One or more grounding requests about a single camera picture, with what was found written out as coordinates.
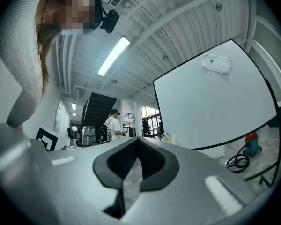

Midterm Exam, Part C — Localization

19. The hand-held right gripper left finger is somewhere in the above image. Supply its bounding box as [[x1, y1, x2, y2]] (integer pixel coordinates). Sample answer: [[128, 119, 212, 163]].
[[47, 136, 139, 225]]

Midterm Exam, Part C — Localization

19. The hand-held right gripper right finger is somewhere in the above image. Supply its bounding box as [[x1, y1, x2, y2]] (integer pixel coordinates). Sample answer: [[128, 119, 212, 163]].
[[120, 136, 269, 225]]

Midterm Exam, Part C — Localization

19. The grey folding table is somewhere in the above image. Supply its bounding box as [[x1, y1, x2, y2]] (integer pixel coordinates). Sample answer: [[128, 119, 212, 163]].
[[152, 38, 281, 188]]

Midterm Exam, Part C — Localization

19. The clear plastic barrel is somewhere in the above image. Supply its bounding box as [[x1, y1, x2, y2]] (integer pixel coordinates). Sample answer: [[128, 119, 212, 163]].
[[81, 125, 96, 147]]

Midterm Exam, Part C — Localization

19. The black white patterned board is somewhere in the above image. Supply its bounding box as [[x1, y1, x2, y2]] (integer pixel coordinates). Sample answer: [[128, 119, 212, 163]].
[[35, 125, 59, 152]]

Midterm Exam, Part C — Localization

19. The black staircase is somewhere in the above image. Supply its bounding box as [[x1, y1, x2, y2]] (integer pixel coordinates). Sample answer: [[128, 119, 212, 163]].
[[81, 92, 118, 135]]

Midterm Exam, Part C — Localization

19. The orange teal vacuum cleaner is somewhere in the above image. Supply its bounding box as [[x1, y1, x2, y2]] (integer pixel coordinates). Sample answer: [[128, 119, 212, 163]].
[[244, 132, 263, 158]]

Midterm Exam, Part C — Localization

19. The glass entrance door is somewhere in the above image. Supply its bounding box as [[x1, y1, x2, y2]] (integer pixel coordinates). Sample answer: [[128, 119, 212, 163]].
[[140, 106, 161, 135]]

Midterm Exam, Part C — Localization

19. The long ceiling light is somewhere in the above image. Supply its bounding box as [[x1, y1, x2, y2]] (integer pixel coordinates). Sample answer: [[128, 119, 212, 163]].
[[97, 36, 131, 77]]

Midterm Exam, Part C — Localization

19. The white crumpled sheet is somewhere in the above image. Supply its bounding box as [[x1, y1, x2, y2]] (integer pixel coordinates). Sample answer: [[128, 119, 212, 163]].
[[202, 52, 232, 75]]

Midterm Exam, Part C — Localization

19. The person's grey sweater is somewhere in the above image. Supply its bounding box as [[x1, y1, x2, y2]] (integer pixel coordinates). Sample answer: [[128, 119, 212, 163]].
[[0, 0, 49, 128]]

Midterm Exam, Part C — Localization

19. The person's head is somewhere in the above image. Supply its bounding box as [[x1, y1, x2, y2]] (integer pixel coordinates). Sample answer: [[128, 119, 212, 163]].
[[35, 0, 103, 36]]

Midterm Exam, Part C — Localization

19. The white-framed glass partition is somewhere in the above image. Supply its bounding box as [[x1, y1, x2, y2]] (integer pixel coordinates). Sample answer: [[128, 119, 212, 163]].
[[244, 0, 281, 103]]

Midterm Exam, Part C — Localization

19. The black vacuum hose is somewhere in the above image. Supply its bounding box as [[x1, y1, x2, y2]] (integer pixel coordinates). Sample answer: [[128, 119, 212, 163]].
[[225, 146, 251, 173]]

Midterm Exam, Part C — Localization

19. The black head camera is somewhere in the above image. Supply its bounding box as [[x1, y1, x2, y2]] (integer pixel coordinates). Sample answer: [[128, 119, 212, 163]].
[[99, 8, 120, 34]]

